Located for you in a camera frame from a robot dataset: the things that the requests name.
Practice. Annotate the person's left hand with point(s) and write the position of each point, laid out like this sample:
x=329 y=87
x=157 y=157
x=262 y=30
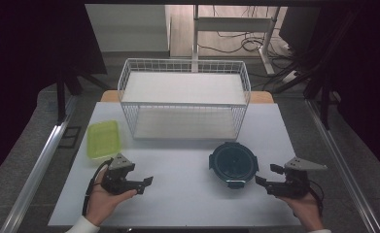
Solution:
x=100 y=202

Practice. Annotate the wooden table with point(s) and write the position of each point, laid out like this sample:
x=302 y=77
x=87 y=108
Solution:
x=109 y=96

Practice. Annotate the person's right hand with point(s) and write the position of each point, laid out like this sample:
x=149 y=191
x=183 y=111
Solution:
x=304 y=210

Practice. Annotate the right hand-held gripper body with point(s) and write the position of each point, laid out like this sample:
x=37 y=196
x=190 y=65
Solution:
x=296 y=181

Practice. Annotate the green plastic container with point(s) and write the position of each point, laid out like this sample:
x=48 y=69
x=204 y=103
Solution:
x=102 y=139

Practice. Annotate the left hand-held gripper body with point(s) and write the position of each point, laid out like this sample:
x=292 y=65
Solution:
x=119 y=170

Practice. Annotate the white metal desk frame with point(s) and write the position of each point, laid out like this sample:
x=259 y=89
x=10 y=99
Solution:
x=233 y=24

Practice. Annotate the white cabinet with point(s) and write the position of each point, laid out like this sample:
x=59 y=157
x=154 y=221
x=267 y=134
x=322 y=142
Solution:
x=126 y=26

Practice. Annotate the black metal stand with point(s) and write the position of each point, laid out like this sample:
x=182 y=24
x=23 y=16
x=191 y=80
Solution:
x=61 y=97
x=325 y=97

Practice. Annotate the dark curtain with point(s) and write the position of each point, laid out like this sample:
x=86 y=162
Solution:
x=22 y=64
x=365 y=81

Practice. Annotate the aluminium rail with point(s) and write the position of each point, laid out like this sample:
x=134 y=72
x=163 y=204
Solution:
x=35 y=174
x=343 y=174

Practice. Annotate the dark round lidded container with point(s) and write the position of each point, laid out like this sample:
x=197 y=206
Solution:
x=233 y=163

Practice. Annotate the black floor frame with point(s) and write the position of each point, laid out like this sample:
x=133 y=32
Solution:
x=69 y=137

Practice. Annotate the white power strip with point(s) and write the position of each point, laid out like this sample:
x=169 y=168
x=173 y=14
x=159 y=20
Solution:
x=289 y=77

